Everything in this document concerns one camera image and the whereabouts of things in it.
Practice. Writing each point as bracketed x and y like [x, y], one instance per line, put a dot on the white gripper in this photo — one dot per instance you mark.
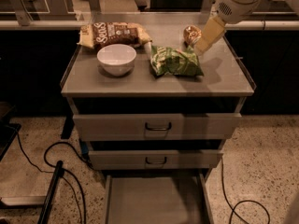
[230, 9]

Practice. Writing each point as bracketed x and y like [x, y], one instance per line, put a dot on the orange soda can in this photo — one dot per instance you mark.
[191, 35]

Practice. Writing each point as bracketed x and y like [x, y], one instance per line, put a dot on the grey top drawer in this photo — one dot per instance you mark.
[131, 127]

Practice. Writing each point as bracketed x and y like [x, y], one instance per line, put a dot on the grey drawer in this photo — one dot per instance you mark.
[131, 127]
[154, 159]
[157, 200]

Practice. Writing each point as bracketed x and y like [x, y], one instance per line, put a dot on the grey drawer cabinet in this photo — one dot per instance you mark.
[222, 88]

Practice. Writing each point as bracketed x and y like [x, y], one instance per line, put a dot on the grey middle drawer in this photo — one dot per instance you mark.
[154, 159]

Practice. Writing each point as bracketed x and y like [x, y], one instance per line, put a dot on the grey bottom drawer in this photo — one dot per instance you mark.
[157, 200]

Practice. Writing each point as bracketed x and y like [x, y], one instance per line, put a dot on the green chip bag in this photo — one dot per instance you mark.
[169, 61]

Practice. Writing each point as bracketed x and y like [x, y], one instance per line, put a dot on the white ceramic bowl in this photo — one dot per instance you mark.
[117, 59]

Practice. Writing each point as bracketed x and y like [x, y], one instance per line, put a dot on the brown yellow snack bag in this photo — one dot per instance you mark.
[101, 34]

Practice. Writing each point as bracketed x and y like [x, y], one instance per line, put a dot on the black bar on floor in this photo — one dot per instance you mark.
[45, 212]

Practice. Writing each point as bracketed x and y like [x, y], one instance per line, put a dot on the dark object at left edge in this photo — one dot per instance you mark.
[8, 130]

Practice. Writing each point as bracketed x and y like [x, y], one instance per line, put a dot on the white horizontal rail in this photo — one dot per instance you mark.
[74, 25]

